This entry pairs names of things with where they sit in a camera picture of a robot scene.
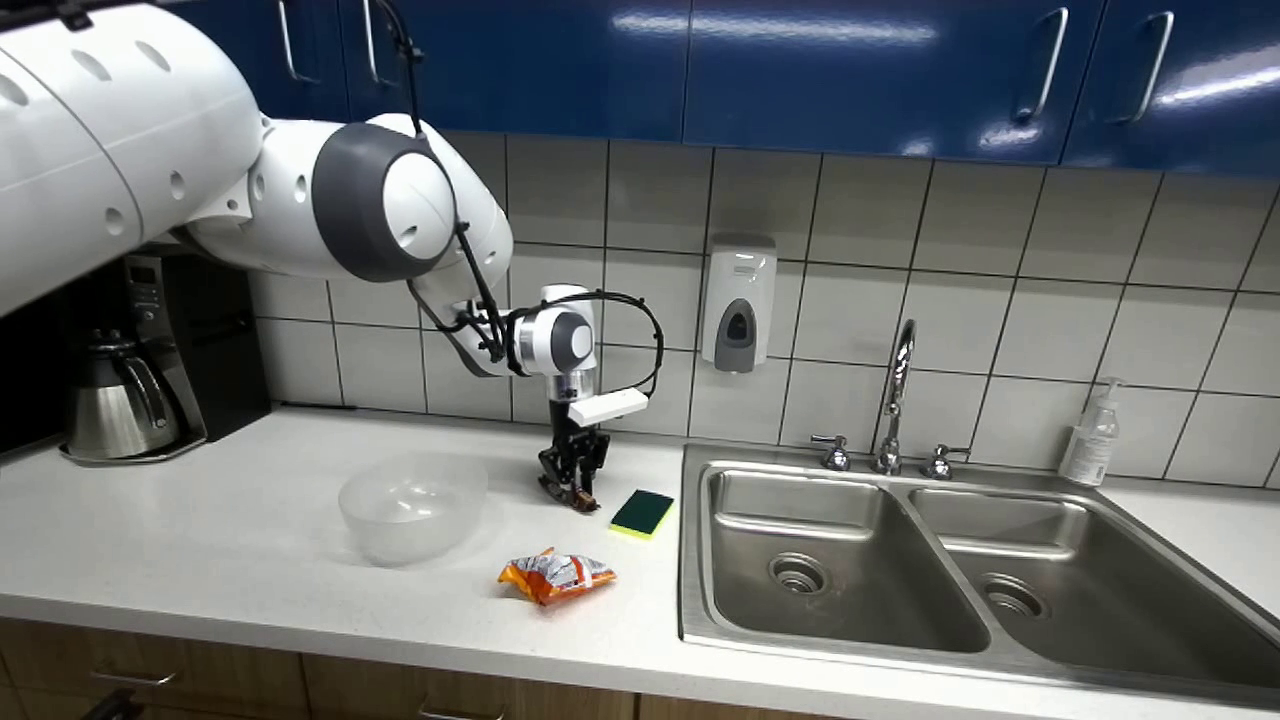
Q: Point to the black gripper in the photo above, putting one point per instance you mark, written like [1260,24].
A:
[569,460]

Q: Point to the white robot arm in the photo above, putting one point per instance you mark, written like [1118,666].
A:
[124,121]

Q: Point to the orange silver snack packet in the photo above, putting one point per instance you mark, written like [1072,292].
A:
[552,579]

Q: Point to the green yellow sponge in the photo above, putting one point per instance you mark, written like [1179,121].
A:
[642,513]

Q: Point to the white soap dispenser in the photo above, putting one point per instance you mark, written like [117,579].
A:
[738,304]

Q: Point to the chrome faucet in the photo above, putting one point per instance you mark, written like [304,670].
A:
[884,448]

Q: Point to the stainless double sink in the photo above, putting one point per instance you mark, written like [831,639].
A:
[978,579]

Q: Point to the black coffee maker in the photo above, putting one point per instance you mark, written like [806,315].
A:
[160,299]

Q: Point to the steel coffee carafe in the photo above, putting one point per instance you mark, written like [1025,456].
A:
[128,406]

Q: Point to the wooden base cabinet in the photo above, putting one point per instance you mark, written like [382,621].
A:
[85,673]

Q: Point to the blue upper cabinets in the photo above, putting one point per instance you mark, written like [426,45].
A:
[1163,84]

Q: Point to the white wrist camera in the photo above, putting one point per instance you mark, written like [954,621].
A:
[611,406]

